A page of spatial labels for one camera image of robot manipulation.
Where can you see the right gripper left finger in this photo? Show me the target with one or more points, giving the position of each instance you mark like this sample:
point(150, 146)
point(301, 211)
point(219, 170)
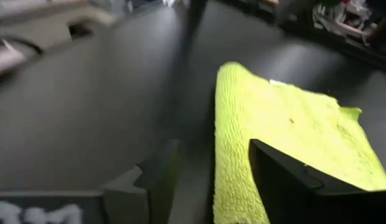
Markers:
point(162, 180)

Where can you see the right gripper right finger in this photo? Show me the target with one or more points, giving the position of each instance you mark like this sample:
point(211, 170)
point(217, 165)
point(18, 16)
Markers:
point(289, 186)

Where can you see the green microfiber towel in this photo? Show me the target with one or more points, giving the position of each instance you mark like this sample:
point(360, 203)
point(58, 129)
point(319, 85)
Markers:
point(274, 112)

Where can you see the person's hand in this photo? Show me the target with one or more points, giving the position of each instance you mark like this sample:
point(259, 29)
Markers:
point(6, 59)

